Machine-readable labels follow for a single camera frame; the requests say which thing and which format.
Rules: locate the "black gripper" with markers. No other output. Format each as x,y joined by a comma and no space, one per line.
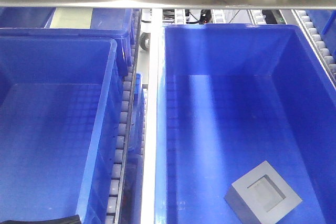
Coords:
66,220

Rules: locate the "blue bin on left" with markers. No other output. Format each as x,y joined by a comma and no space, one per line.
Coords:
60,105

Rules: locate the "gray hollow cube base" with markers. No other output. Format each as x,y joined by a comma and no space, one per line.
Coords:
261,196

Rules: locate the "white roller conveyor track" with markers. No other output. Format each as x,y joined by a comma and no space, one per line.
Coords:
121,152

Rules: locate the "large blue target bin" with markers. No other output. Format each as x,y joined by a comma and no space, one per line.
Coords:
232,96

